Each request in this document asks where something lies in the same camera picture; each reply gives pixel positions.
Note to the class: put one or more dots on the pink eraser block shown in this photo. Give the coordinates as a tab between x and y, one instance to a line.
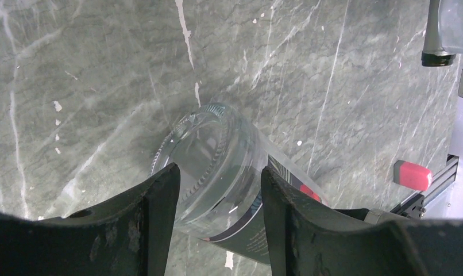
412	176

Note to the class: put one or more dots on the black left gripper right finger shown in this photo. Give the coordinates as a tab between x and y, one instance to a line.
306	237

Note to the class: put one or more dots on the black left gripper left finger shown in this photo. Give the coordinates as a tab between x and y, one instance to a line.
128	234

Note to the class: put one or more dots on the blue square glass bottle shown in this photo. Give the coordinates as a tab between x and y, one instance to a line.
450	27

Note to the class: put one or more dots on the clear dark-labelled round bottle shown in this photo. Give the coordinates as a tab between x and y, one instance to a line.
221	155

